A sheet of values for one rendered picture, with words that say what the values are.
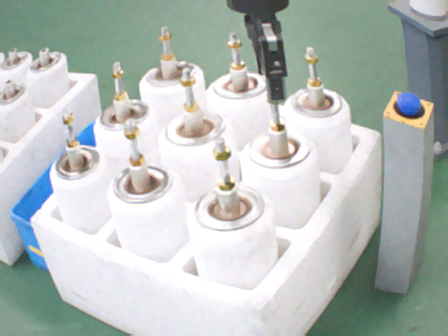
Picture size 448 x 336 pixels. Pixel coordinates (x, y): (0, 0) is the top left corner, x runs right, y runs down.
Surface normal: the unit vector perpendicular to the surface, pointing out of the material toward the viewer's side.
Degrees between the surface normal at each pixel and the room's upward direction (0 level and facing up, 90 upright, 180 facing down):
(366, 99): 0
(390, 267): 90
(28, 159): 90
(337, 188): 0
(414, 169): 90
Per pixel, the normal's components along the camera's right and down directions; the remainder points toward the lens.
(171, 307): -0.50, 0.55
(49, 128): 0.87, 0.20
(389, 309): -0.11, -0.81
